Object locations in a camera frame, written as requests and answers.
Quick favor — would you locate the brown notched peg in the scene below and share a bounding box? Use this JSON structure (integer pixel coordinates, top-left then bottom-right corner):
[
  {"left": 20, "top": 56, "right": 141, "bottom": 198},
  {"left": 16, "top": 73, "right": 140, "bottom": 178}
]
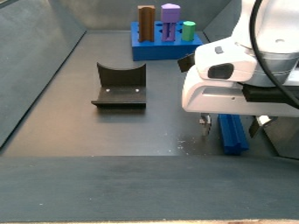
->
[{"left": 137, "top": 5, "right": 155, "bottom": 42}]

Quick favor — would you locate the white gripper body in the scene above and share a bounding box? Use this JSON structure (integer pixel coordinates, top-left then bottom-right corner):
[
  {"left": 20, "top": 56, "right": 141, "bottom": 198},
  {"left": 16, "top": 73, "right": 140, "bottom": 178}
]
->
[{"left": 181, "top": 38, "right": 299, "bottom": 117}]

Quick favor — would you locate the blue shape-sorter block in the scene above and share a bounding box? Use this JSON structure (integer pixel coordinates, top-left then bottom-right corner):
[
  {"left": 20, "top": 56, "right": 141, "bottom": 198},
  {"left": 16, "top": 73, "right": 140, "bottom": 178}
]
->
[{"left": 131, "top": 21, "right": 203, "bottom": 61}]

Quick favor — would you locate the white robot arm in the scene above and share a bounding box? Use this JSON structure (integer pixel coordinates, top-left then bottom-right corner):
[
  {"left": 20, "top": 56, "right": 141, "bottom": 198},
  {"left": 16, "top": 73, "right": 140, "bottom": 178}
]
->
[{"left": 177, "top": 0, "right": 299, "bottom": 130}]

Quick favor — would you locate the black curved fixture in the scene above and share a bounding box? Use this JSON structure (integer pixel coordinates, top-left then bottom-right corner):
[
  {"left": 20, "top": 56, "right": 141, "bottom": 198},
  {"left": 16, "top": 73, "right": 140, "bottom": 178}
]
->
[{"left": 90, "top": 64, "right": 145, "bottom": 109}]

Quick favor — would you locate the blue star peg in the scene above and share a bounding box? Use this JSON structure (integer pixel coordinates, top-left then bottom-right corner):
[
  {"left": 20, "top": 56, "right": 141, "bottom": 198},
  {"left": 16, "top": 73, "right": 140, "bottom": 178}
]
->
[{"left": 219, "top": 114, "right": 248, "bottom": 155}]

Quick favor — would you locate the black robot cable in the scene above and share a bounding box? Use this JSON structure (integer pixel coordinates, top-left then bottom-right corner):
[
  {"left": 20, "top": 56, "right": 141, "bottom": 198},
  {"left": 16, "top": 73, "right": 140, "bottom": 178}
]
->
[{"left": 248, "top": 0, "right": 299, "bottom": 110}]

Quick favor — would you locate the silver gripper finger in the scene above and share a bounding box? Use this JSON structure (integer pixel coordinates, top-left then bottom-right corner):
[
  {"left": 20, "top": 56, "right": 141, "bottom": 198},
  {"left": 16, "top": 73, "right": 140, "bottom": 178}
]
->
[
  {"left": 200, "top": 113, "right": 211, "bottom": 136},
  {"left": 248, "top": 115, "right": 276, "bottom": 138}
]

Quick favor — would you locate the green hexagonal peg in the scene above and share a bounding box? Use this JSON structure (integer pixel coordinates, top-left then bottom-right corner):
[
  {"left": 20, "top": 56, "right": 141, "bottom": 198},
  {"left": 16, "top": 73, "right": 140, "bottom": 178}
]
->
[{"left": 181, "top": 21, "right": 196, "bottom": 41}]

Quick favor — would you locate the purple pentagon peg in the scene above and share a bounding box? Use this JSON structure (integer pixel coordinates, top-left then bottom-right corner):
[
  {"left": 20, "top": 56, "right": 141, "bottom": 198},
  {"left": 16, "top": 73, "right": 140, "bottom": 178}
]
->
[{"left": 161, "top": 3, "right": 181, "bottom": 42}]

